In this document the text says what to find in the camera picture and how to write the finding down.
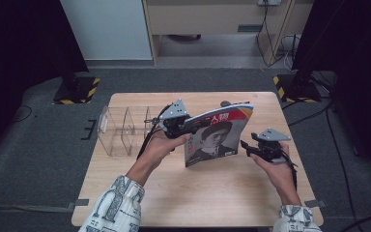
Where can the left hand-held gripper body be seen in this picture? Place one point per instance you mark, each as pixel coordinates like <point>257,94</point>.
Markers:
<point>175,124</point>

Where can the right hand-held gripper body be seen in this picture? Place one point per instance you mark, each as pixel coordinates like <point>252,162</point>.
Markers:
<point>270,148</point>

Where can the magazine with portrait cover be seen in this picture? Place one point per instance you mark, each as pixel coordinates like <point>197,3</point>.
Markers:
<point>219,135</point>

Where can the person's right hand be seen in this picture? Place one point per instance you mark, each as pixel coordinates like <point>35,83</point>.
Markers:
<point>280,174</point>

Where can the person's left hand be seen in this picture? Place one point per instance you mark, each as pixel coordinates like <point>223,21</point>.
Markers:
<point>161,148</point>

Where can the clear acrylic divider rack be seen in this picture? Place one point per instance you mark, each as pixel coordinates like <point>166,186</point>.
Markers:
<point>122,132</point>

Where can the black stand with striped base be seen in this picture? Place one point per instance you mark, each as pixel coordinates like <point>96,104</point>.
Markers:
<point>298,88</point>
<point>75,90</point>

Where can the grey tape piece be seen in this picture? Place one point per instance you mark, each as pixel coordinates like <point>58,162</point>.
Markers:
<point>315,203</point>
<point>81,202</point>

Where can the black tape floor mark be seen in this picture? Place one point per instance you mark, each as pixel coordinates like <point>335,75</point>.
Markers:
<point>90,129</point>

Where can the light wooden desk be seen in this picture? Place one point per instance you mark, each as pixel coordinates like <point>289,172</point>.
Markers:
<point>206,17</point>

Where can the white cabinet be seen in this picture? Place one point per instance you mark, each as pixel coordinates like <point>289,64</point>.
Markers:
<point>106,29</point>

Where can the white power strip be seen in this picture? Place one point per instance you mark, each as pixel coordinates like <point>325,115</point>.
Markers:
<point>269,2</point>

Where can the black curtain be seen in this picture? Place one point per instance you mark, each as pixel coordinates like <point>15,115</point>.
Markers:
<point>354,38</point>
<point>19,48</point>

